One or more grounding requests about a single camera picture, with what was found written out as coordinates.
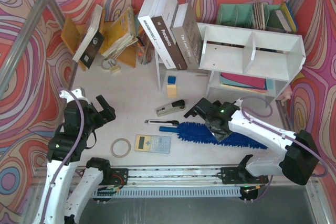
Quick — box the pink pig figurine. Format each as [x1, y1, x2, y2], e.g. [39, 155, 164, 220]
[278, 85, 292, 106]

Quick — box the yellow and blue calculator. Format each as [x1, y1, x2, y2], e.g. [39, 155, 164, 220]
[134, 135, 171, 154]

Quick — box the yellow worn books stack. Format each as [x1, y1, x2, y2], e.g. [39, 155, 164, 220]
[101, 5, 137, 59]

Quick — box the white bookshelf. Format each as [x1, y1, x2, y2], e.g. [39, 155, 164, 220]
[198, 23, 306, 102]

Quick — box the white Mademoiselle book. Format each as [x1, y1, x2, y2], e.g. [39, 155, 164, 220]
[137, 0, 174, 69]

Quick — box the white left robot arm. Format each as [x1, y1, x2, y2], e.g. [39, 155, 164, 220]
[33, 88, 116, 223]

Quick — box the small brass padlock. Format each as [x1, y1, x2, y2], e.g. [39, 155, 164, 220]
[101, 59, 121, 74]

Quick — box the blue yellow book in organizer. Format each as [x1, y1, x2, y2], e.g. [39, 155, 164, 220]
[275, 2, 298, 34]

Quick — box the clear pencil cup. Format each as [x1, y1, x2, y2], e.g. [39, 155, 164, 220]
[136, 31, 153, 65]

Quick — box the grey and black stapler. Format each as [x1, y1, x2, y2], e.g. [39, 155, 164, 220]
[155, 99, 186, 117]

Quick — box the yellow wooden book rack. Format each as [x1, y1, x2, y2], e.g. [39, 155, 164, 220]
[60, 8, 139, 72]

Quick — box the brown tape roll ring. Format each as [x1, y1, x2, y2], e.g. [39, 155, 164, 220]
[110, 137, 132, 158]

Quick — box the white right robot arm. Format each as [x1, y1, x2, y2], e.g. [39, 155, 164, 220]
[183, 98, 321, 185]

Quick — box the small white side shelf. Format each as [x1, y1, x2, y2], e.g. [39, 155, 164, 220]
[154, 49, 176, 91]

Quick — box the blue eraser block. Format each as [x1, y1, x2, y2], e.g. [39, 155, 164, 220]
[167, 76, 176, 85]

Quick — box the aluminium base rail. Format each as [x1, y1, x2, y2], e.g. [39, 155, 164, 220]
[33, 162, 320, 198]

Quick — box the grey Lonely Ones book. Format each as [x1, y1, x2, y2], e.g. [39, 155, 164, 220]
[171, 3, 203, 71]

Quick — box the brown Fredonia book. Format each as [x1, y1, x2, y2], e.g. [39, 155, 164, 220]
[152, 0, 187, 70]

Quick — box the blue microfiber duster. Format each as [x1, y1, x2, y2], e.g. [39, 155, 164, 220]
[159, 122, 267, 150]

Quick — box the black and white leaning book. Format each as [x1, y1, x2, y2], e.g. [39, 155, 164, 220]
[72, 4, 104, 69]

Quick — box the mint green file organizer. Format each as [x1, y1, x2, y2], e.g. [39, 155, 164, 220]
[216, 4, 292, 33]

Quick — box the black and white utility knife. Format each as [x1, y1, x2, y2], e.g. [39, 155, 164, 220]
[145, 119, 180, 126]

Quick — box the coloured paper sheets stack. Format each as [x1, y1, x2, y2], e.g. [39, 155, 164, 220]
[219, 72, 274, 93]

